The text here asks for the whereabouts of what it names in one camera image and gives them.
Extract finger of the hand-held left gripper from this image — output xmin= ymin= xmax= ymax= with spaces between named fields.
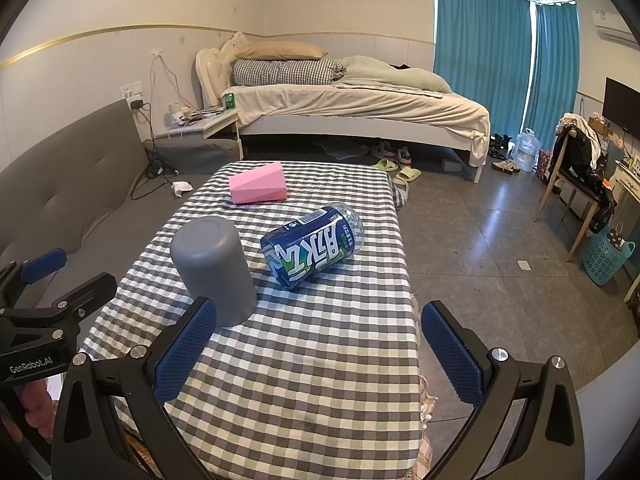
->
xmin=37 ymin=272 xmax=118 ymax=323
xmin=0 ymin=247 xmax=68 ymax=311

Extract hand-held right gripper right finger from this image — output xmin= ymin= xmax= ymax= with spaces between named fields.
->
xmin=420 ymin=300 xmax=586 ymax=480

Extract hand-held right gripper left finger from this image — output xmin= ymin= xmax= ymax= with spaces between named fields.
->
xmin=50 ymin=296 xmax=221 ymax=480

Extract grey cup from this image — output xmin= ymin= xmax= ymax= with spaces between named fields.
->
xmin=170 ymin=216 xmax=258 ymax=328

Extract person's left hand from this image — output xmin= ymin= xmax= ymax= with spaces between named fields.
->
xmin=21 ymin=377 xmax=55 ymax=442

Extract grey sofa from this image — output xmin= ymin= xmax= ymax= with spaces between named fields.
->
xmin=0 ymin=99 xmax=241 ymax=311

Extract checked tablecloth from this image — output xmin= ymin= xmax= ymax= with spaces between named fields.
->
xmin=80 ymin=161 xmax=438 ymax=480

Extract blue labelled plastic bottle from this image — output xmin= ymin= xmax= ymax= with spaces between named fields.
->
xmin=260 ymin=202 xmax=366 ymax=290

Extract blue laundry basket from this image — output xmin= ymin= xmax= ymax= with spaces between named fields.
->
xmin=583 ymin=226 xmax=636 ymax=287

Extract grey sneakers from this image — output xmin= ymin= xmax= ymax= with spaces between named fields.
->
xmin=370 ymin=142 xmax=413 ymax=167

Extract wooden chair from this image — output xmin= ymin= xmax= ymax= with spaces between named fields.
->
xmin=534 ymin=127 xmax=608 ymax=262

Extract white nightstand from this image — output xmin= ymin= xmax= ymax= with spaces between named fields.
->
xmin=152 ymin=109 xmax=244 ymax=161

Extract clear water jug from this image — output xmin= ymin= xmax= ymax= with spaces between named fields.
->
xmin=512 ymin=128 xmax=541 ymax=173

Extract black shoes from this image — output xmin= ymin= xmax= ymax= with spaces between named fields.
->
xmin=487 ymin=133 xmax=513 ymax=158

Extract white cabinet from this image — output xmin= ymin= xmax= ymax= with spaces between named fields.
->
xmin=607 ymin=155 xmax=640 ymax=246

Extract black jacket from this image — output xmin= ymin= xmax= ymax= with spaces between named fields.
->
xmin=562 ymin=127 xmax=618 ymax=233

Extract white garment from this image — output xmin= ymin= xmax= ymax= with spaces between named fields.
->
xmin=557 ymin=114 xmax=601 ymax=171

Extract beige bed sheet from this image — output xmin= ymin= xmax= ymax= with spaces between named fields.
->
xmin=222 ymin=82 xmax=492 ymax=166

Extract pale green blanket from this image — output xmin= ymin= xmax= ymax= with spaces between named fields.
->
xmin=332 ymin=55 xmax=452 ymax=95

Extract checked pillow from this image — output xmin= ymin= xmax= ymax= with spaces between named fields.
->
xmin=231 ymin=57 xmax=347 ymax=87

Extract black television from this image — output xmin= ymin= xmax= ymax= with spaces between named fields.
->
xmin=602 ymin=76 xmax=640 ymax=138

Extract narrow teal curtain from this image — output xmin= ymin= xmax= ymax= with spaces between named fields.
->
xmin=522 ymin=2 xmax=581 ymax=133

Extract wide teal curtain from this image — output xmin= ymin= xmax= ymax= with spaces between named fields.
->
xmin=432 ymin=0 xmax=532 ymax=141

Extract beige pillow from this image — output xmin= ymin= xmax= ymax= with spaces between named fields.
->
xmin=234 ymin=40 xmax=329 ymax=61

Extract white air conditioner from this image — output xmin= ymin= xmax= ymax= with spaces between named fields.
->
xmin=591 ymin=9 xmax=638 ymax=50

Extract black charger cable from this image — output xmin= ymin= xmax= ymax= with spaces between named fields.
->
xmin=130 ymin=101 xmax=182 ymax=202

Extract white cable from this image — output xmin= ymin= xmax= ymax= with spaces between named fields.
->
xmin=151 ymin=52 xmax=188 ymax=111

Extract white bed frame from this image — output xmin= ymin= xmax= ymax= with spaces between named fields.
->
xmin=195 ymin=32 xmax=493 ymax=184

